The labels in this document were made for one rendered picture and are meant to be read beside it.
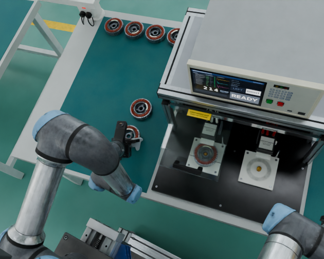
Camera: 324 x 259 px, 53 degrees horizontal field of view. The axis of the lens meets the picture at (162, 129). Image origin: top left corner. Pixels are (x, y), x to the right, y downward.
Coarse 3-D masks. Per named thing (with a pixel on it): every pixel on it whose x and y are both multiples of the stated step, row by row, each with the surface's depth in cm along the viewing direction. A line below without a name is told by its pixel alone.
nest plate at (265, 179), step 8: (248, 152) 149; (248, 160) 147; (256, 160) 147; (264, 160) 146; (272, 160) 146; (248, 168) 146; (256, 168) 146; (264, 168) 145; (272, 168) 144; (240, 176) 145; (248, 176) 145; (256, 176) 144; (264, 176) 144; (272, 176) 143; (256, 184) 143; (264, 184) 142; (272, 184) 142
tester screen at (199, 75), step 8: (192, 72) 113; (200, 72) 111; (208, 72) 110; (200, 80) 116; (208, 80) 114; (216, 80) 112; (224, 80) 111; (232, 80) 109; (240, 80) 108; (248, 80) 106; (200, 88) 121; (224, 88) 116; (248, 88) 111; (256, 88) 109; (256, 96) 114
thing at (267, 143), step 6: (264, 132) 139; (270, 132) 139; (276, 132) 139; (258, 138) 140; (264, 138) 136; (270, 138) 136; (258, 144) 135; (264, 144) 135; (270, 144) 135; (258, 150) 137; (264, 150) 134; (270, 150) 134; (258, 156) 137; (264, 156) 137; (270, 156) 137
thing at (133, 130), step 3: (129, 126) 159; (132, 126) 159; (129, 129) 159; (132, 129) 158; (135, 129) 158; (126, 132) 160; (132, 132) 160; (135, 132) 157; (138, 132) 157; (126, 135) 158; (129, 135) 160; (132, 135) 159; (135, 135) 157; (138, 135) 157; (129, 138) 158; (132, 147) 158
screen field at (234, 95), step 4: (232, 92) 117; (232, 96) 119; (236, 96) 118; (240, 96) 117; (244, 96) 116; (248, 96) 115; (252, 96) 115; (244, 100) 119; (248, 100) 118; (252, 100) 117; (256, 100) 116
